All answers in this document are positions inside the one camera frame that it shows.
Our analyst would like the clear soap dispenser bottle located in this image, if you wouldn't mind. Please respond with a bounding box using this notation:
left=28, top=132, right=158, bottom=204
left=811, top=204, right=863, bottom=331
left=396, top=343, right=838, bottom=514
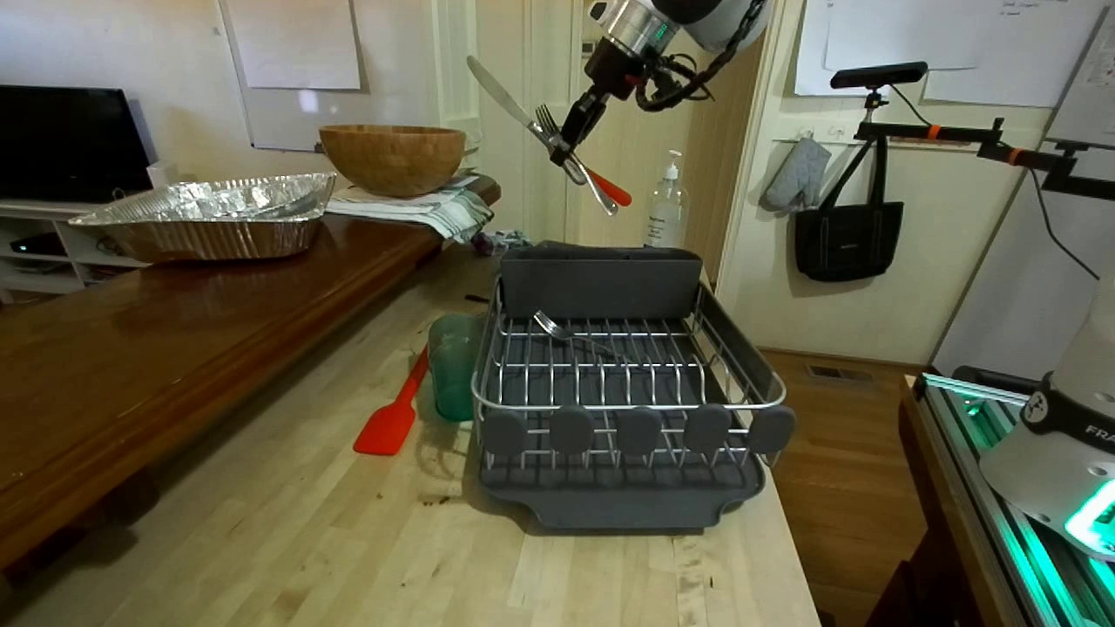
left=645, top=147, right=689, bottom=249

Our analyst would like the aluminium foil tray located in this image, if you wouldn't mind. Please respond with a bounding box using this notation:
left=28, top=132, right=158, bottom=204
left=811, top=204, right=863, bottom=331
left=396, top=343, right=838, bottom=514
left=65, top=172, right=341, bottom=263

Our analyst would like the black monitor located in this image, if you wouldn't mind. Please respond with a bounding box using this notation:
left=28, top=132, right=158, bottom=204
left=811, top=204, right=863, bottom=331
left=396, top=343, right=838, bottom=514
left=0, top=80, right=159, bottom=204

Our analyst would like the dark wooden table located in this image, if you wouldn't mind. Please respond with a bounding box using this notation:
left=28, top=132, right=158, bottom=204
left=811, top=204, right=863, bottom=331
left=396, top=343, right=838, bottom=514
left=0, top=211, right=505, bottom=571

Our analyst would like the white panelled door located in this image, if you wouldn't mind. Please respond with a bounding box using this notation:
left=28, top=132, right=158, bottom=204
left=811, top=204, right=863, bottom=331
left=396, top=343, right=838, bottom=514
left=429, top=0, right=584, bottom=242

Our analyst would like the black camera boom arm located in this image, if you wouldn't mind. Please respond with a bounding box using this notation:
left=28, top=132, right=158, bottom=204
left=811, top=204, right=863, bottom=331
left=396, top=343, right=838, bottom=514
left=849, top=88, right=1107, bottom=201

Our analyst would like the red silicone spatula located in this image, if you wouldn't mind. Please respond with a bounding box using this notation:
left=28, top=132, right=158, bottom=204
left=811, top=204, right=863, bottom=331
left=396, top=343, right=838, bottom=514
left=349, top=350, right=432, bottom=460

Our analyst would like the striped kitchen towel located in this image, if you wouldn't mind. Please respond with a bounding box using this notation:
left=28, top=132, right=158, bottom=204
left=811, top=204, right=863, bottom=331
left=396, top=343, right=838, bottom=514
left=324, top=179, right=500, bottom=246

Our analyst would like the white shelf unit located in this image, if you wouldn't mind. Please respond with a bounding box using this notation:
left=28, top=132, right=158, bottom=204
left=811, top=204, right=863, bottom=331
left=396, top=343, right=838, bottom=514
left=0, top=195, right=154, bottom=299

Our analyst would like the leaning white board panel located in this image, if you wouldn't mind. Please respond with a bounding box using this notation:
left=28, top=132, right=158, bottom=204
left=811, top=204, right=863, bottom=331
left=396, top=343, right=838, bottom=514
left=928, top=3, right=1115, bottom=385

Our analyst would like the black stereo camera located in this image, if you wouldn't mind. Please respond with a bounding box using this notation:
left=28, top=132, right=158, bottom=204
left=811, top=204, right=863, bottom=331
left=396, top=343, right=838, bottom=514
left=831, top=59, right=934, bottom=94

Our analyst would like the grey dish rack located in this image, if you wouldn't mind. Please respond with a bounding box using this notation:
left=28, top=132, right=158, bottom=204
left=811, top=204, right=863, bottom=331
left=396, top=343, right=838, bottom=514
left=462, top=239, right=798, bottom=536

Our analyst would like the green plastic cup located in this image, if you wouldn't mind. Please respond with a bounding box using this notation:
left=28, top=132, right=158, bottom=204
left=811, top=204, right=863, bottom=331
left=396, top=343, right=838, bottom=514
left=425, top=309, right=488, bottom=426

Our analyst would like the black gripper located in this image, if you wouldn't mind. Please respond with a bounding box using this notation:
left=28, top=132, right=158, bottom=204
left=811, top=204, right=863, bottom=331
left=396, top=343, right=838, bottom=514
left=559, top=30, right=662, bottom=154

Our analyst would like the grey oven mitt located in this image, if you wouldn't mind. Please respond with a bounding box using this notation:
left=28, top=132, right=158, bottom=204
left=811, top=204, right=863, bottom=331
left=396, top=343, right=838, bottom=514
left=760, top=137, right=832, bottom=216

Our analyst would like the brown wooden bowl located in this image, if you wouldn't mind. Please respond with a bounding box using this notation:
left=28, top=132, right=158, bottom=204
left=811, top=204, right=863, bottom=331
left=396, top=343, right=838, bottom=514
left=318, top=122, right=471, bottom=197

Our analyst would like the metal butter knife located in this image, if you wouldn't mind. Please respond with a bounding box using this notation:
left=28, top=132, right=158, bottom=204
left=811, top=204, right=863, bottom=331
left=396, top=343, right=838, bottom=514
left=462, top=53, right=622, bottom=219

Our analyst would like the black tote bag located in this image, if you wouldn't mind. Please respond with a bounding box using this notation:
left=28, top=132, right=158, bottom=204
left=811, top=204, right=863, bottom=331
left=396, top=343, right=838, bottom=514
left=790, top=132, right=907, bottom=287

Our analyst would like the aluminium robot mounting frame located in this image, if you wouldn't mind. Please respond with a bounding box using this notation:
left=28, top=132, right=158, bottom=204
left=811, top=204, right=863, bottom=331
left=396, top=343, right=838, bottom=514
left=898, top=364, right=1115, bottom=627

